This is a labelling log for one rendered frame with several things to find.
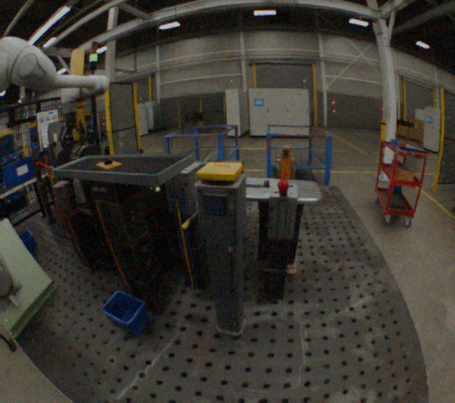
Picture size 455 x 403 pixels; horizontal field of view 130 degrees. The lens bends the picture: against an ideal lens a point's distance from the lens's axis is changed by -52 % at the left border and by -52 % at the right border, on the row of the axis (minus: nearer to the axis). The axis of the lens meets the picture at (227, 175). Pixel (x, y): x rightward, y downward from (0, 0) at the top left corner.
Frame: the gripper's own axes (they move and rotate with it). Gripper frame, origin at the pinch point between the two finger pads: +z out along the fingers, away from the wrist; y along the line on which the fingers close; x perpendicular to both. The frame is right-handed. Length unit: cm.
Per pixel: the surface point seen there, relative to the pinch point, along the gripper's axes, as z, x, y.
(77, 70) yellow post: -63, 58, 45
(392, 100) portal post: -42, -316, 313
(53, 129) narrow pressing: -13.5, 26.7, 0.9
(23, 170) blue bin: 5.4, 35.2, -25.3
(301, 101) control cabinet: -35, -162, 794
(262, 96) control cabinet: -54, -8, 779
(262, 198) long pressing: 14, -99, -9
